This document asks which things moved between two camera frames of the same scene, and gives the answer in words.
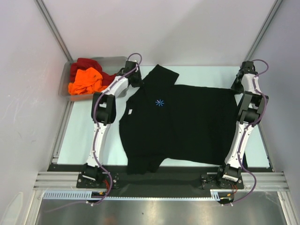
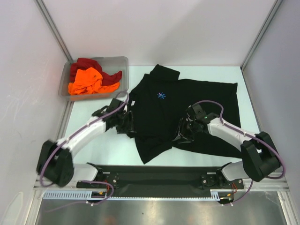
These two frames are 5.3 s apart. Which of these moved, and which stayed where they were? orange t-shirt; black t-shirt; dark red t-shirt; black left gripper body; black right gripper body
Moved: black right gripper body; black t-shirt; black left gripper body
Stayed: orange t-shirt; dark red t-shirt
